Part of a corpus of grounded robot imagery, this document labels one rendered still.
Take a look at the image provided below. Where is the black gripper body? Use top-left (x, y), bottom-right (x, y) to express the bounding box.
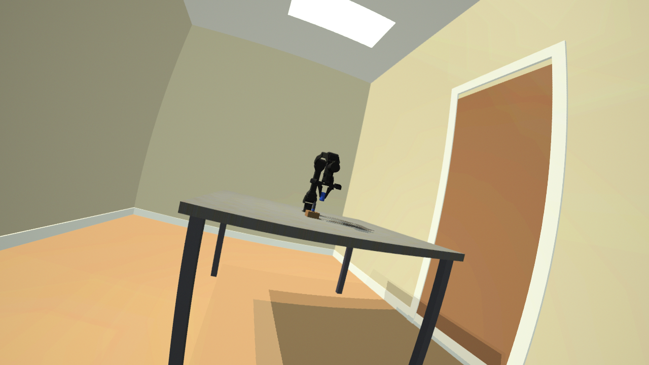
top-left (310, 172), bottom-right (342, 190)

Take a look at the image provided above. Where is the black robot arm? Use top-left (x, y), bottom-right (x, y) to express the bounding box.
top-left (302, 152), bottom-right (340, 212)

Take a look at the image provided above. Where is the tan wooden block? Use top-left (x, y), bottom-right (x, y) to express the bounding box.
top-left (305, 210), bottom-right (320, 219)

